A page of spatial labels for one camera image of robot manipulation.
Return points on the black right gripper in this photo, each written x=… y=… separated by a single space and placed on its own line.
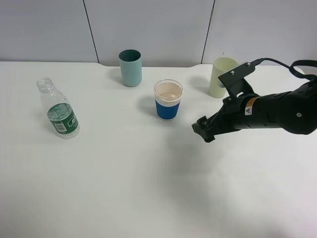
x=235 y=114

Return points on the blue sleeved glass cup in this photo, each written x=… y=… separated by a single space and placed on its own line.
x=168 y=94

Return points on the clear bottle green label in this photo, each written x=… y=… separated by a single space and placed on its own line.
x=57 y=109

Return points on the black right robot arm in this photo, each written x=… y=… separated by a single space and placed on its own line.
x=294 y=111

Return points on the pale green plastic cup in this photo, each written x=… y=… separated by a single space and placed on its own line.
x=220 y=66

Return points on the teal plastic cup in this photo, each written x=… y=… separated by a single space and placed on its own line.
x=131 y=67

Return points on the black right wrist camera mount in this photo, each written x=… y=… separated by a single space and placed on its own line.
x=234 y=80

